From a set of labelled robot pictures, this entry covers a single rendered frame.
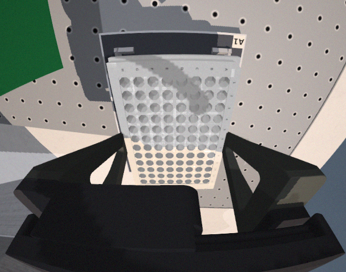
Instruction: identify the white well plate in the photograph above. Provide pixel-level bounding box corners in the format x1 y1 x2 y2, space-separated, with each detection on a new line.
106 55 241 189

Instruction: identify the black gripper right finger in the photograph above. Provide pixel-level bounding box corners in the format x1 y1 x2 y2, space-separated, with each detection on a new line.
222 132 327 233

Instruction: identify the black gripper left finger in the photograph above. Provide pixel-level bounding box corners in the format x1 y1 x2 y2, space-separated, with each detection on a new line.
25 133 128 185

